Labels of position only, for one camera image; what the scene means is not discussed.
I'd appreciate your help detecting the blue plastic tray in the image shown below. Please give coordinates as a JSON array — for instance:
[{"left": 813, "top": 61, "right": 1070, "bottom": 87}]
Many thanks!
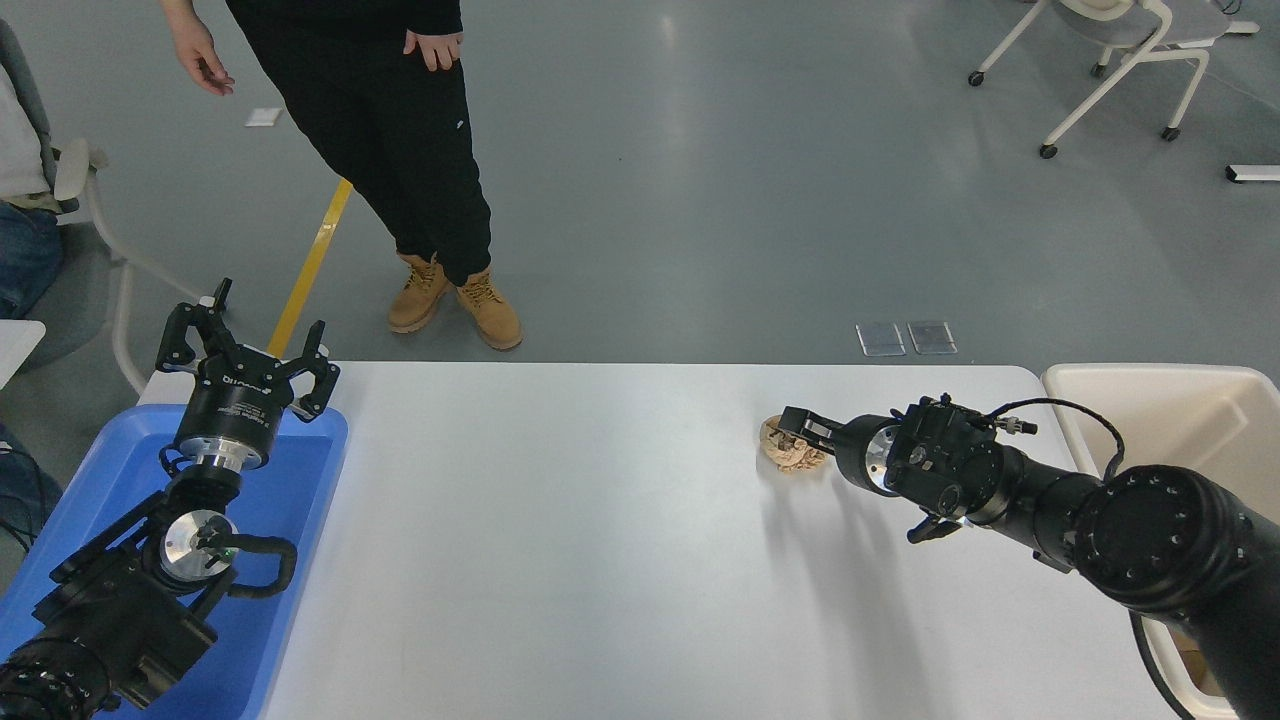
[{"left": 0, "top": 403, "right": 349, "bottom": 720}]

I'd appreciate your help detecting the person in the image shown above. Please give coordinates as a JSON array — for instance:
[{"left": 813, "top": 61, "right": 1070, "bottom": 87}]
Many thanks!
[
  {"left": 160, "top": 0, "right": 524, "bottom": 352},
  {"left": 0, "top": 65, "right": 67, "bottom": 321}
]

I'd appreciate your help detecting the large pale bin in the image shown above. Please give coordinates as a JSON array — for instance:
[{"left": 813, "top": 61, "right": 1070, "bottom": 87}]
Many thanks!
[{"left": 1040, "top": 363, "right": 1280, "bottom": 720}]

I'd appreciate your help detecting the person's right hand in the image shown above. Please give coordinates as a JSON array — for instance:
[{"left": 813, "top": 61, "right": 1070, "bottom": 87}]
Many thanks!
[{"left": 170, "top": 10, "right": 237, "bottom": 99}]

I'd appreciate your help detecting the grey office chair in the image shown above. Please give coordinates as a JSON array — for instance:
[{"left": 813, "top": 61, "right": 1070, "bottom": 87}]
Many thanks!
[{"left": 0, "top": 20, "right": 201, "bottom": 396}]

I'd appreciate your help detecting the tan paper ball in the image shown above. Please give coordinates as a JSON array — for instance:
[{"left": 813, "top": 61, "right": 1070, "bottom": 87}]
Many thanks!
[{"left": 759, "top": 414, "right": 833, "bottom": 474}]

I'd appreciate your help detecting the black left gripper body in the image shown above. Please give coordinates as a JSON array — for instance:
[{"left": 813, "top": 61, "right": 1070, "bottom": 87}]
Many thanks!
[{"left": 177, "top": 350, "right": 302, "bottom": 453}]

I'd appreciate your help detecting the brown cardboard piece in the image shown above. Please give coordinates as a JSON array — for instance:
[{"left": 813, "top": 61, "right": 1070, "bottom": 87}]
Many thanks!
[{"left": 1178, "top": 648, "right": 1227, "bottom": 698}]

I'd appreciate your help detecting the white frame office chair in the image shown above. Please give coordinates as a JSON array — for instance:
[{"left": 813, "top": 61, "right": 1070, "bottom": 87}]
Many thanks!
[{"left": 968, "top": 0, "right": 1261, "bottom": 161}]

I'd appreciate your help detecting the person's left hand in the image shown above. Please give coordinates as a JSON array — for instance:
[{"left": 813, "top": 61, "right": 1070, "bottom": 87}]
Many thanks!
[{"left": 402, "top": 29, "right": 465, "bottom": 74}]

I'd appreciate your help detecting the small white table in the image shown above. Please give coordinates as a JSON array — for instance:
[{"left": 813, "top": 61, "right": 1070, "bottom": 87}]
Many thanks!
[{"left": 0, "top": 320, "right": 47, "bottom": 391}]

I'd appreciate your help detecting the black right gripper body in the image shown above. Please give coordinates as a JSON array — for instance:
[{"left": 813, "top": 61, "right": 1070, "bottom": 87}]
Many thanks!
[{"left": 833, "top": 413, "right": 887, "bottom": 494}]

